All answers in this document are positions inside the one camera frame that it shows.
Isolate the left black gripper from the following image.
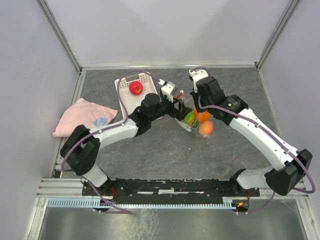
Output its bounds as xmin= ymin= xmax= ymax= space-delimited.
xmin=149 ymin=93 xmax=191 ymax=122

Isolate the green watermelon toy ball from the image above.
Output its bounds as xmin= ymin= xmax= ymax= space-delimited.
xmin=183 ymin=111 xmax=196 ymax=127

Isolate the orange toy fruit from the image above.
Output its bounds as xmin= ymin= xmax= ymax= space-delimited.
xmin=196 ymin=111 xmax=210 ymax=123

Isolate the clear orange zip top bag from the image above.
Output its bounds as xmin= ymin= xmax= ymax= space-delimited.
xmin=174 ymin=89 xmax=215 ymax=139

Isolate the peach toy fruit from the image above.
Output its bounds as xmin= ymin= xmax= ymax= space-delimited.
xmin=198 ymin=121 xmax=214 ymax=137

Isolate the white perforated plastic basket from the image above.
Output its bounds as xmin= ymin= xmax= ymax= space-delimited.
xmin=114 ymin=73 xmax=157 ymax=118

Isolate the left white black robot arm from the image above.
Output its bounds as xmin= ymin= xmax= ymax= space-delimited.
xmin=60 ymin=93 xmax=193 ymax=195

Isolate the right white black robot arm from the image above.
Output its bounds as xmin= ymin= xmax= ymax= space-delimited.
xmin=190 ymin=73 xmax=313 ymax=196

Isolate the pink red toy fruit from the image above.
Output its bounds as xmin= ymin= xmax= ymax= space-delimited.
xmin=129 ymin=81 xmax=144 ymax=96

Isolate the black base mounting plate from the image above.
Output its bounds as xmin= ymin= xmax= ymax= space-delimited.
xmin=97 ymin=178 xmax=260 ymax=205

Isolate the pink folded cloth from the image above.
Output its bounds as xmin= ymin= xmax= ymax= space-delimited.
xmin=52 ymin=98 xmax=118 ymax=138

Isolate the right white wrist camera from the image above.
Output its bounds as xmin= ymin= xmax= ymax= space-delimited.
xmin=188 ymin=66 xmax=211 ymax=82

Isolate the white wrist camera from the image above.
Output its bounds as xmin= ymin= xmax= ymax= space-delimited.
xmin=188 ymin=66 xmax=211 ymax=82
xmin=158 ymin=79 xmax=178 ymax=103

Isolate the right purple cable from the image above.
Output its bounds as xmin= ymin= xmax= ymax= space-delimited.
xmin=188 ymin=66 xmax=316 ymax=215

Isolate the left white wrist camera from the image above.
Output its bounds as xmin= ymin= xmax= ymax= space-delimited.
xmin=158 ymin=79 xmax=178 ymax=103

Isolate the light blue cable duct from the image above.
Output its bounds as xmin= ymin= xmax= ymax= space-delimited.
xmin=46 ymin=198 xmax=248 ymax=208

